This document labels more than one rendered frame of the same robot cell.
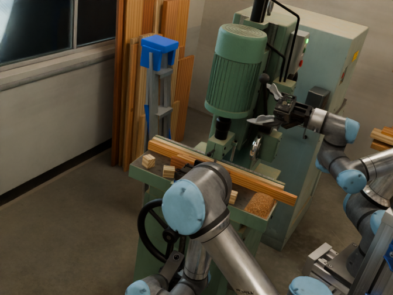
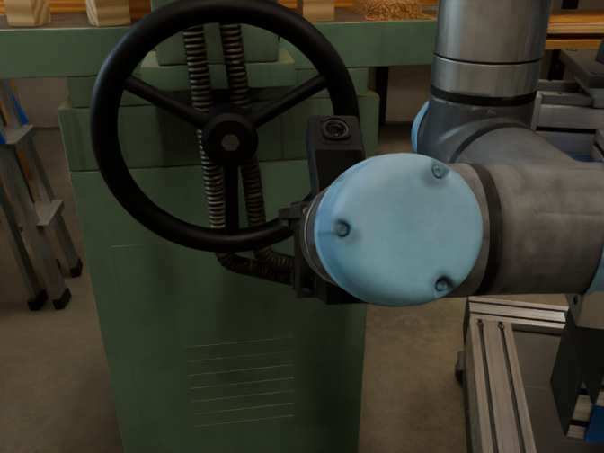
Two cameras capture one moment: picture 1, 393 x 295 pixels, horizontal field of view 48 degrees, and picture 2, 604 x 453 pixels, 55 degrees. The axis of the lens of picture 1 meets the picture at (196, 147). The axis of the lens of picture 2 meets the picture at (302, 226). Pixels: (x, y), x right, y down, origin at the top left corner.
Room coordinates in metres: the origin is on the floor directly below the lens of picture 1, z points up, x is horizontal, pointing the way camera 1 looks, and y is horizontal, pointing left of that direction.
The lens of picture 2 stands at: (0.69, 0.25, 1.01)
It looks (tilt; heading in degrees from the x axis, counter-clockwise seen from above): 27 degrees down; 331
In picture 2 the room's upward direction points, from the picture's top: straight up
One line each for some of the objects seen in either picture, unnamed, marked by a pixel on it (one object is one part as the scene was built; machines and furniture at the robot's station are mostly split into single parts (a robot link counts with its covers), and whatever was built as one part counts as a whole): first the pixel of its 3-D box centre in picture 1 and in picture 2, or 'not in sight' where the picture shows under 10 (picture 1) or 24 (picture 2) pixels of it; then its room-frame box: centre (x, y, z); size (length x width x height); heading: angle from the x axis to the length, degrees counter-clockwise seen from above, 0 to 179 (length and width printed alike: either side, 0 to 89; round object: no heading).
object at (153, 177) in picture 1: (199, 190); (216, 41); (1.48, -0.05, 0.87); 0.61 x 0.30 x 0.06; 70
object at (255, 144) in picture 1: (256, 147); not in sight; (1.66, -0.25, 1.02); 0.12 x 0.03 x 0.12; 160
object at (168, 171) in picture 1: (168, 171); (108, 9); (1.50, 0.09, 0.92); 0.04 x 0.03 x 0.04; 101
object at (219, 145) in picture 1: (220, 145); not in sight; (1.60, -0.10, 1.03); 0.14 x 0.07 x 0.09; 160
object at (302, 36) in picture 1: (295, 51); not in sight; (1.83, -0.33, 1.40); 0.10 x 0.06 x 0.16; 160
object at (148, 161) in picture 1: (148, 161); (27, 7); (1.54, 0.18, 0.92); 0.04 x 0.04 x 0.04; 49
